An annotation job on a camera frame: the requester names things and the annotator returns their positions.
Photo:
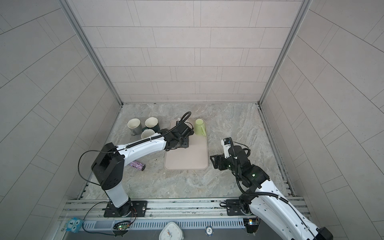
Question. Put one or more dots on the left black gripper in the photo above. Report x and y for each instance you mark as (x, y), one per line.
(186, 142)

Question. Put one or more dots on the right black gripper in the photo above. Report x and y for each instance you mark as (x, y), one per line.
(221, 159)

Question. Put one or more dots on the dark green mug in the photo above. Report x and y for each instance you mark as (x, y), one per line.
(153, 124)

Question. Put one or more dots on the pink mug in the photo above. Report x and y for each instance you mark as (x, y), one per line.
(147, 133)

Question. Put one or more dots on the grey mug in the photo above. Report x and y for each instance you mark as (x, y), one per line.
(135, 127)

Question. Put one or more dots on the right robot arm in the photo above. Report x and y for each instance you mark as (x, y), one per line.
(261, 197)

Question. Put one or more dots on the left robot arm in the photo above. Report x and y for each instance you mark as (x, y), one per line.
(109, 165)

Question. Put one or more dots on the light green mug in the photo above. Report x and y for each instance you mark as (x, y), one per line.
(200, 127)

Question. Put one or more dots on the beige plastic tray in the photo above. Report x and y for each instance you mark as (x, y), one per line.
(195, 157)

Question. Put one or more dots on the purple glitter tube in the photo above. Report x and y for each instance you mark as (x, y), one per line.
(137, 165)

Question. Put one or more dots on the round blue badge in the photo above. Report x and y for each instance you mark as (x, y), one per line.
(209, 231)

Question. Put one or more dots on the right circuit board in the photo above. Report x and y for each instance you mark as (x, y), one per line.
(251, 225)

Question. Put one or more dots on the circuit board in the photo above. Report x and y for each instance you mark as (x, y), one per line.
(122, 226)
(251, 225)

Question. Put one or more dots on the white kitchen timer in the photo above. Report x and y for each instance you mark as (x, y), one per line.
(171, 232)

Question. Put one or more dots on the left circuit board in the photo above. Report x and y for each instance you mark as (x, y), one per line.
(122, 226)

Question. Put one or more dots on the blue tag block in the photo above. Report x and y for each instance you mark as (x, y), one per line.
(74, 225)

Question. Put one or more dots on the aluminium mounting rail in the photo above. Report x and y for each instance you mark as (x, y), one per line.
(152, 209)

